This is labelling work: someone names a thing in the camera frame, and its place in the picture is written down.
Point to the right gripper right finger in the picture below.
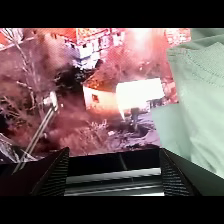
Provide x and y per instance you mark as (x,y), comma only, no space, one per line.
(186,180)

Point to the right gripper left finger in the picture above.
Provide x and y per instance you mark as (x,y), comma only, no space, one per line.
(40,176)

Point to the pale green garment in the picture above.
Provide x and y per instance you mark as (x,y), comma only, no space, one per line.
(196,110)

